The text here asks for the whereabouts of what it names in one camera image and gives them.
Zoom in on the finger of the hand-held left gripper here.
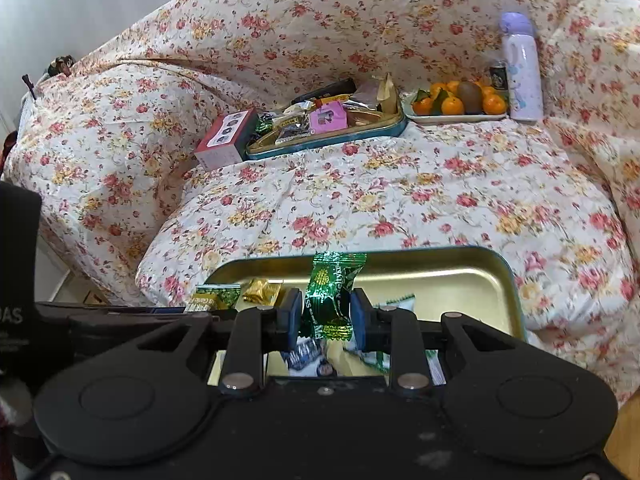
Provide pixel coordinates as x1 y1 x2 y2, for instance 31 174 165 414
70 305 212 350

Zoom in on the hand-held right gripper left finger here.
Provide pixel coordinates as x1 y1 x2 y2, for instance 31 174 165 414
135 288 304 392

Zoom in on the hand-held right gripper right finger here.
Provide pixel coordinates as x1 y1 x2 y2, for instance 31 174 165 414
349 288 523 392

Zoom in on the green foil candy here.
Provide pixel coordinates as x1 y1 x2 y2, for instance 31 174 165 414
300 252 368 341

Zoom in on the yellow silver snack packet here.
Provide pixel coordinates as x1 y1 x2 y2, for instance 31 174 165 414
325 342 386 376

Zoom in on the gold tin tray teal rim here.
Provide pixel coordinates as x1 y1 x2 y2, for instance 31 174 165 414
205 246 526 386

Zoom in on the teal tray with snacks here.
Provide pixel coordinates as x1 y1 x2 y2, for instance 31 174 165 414
245 105 406 162

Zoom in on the gold wrapped candy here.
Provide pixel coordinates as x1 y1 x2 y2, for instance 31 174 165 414
242 278 283 306

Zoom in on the white blue snack packet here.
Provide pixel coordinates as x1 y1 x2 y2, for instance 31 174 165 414
282 337 326 373

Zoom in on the gold green snack packet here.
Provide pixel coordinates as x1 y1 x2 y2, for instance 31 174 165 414
187 284 242 313

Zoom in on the floral sofa cover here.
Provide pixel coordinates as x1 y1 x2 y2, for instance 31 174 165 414
0 0 640 411

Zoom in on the red cardboard box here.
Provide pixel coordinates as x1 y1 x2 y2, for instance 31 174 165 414
194 109 261 172

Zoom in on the heap of assorted wrapped sweets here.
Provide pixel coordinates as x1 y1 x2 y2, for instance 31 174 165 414
252 90 396 143

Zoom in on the pink snack packet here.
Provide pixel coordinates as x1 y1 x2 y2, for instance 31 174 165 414
308 100 348 133

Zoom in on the dark brown object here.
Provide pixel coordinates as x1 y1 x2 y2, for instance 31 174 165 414
45 55 76 78

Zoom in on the white fruit plate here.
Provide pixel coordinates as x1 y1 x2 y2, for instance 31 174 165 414
402 87 511 126

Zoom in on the brown paper bag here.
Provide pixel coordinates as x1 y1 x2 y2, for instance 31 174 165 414
375 74 401 113

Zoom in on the pile of mandarins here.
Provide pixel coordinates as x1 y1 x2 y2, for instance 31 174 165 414
412 80 508 116

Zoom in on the brown kiwi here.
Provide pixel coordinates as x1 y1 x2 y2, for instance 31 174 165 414
457 81 483 115

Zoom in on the purple white thermos bottle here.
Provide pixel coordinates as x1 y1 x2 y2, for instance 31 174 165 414
500 11 544 121

